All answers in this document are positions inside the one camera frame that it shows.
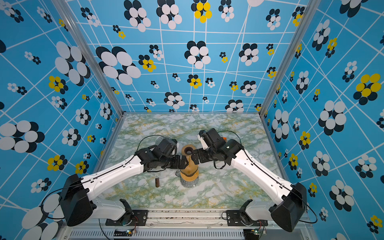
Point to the left aluminium corner post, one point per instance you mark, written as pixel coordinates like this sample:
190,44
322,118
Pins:
78,36

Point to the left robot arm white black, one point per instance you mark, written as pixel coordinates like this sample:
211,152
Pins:
79,199

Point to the aluminium corner post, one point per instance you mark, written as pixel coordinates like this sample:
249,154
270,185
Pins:
78,36
296,40

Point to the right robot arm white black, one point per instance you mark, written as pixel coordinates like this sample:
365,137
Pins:
289,201

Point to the aluminium front rail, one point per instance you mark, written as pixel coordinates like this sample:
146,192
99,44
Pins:
184,224

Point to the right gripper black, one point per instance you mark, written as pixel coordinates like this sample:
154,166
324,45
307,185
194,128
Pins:
201,152

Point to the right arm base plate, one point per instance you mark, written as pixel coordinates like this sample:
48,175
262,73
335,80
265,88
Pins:
237,218

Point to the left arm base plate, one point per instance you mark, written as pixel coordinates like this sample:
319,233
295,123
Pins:
133,218

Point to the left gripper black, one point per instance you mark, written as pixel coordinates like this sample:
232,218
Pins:
178,165

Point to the right aluminium corner post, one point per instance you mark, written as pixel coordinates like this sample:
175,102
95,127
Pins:
296,40

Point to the ribbed glass carafe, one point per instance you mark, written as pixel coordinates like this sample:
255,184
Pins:
188,182

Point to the left circuit board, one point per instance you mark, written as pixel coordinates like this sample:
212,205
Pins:
123,233

